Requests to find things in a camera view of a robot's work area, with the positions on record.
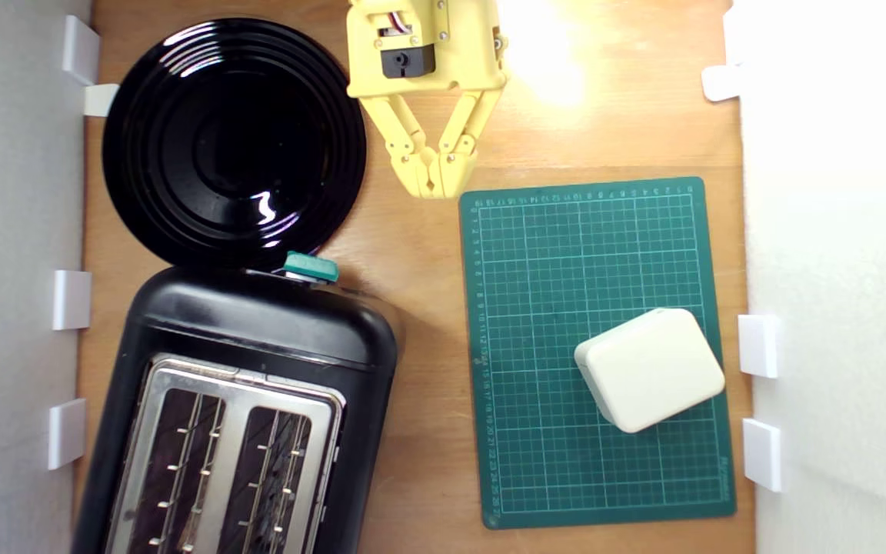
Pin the white wall clip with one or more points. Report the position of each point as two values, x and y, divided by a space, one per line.
101 100
762 454
72 300
80 50
720 82
66 433
758 346

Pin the black plate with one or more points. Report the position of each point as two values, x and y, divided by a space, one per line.
228 146

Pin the green cutting mat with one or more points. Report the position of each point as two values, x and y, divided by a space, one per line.
551 261

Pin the white block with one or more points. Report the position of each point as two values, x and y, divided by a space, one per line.
651 369

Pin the black two-slot toaster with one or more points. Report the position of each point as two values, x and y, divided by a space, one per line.
258 323

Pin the green toaster lever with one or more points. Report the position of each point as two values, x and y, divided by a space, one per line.
311 266

